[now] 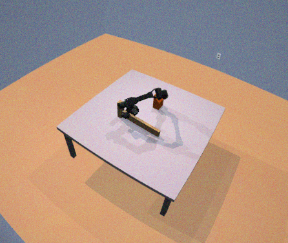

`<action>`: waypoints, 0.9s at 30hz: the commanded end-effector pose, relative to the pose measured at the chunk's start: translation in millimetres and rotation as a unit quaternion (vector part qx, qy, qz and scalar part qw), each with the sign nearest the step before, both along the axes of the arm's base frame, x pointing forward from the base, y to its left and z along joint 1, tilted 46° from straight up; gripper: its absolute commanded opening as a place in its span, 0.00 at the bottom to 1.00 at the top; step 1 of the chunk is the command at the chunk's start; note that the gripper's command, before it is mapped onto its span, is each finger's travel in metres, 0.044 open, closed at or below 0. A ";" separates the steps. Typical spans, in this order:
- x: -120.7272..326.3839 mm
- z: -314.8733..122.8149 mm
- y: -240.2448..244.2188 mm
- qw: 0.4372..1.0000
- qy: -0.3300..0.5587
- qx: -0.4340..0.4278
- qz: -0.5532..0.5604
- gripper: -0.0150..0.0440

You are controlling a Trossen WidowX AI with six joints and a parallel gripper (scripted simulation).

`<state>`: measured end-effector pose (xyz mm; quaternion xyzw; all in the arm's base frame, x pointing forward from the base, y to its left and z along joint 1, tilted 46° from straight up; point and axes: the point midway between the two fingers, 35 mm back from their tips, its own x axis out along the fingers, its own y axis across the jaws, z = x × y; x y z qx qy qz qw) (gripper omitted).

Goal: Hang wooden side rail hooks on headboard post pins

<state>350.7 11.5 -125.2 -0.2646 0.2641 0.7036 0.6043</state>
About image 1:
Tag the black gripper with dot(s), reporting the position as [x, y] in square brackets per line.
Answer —
[126, 114]

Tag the long wooden board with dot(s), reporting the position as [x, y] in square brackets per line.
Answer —
[144, 125]

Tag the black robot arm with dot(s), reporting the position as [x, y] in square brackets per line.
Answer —
[130, 102]

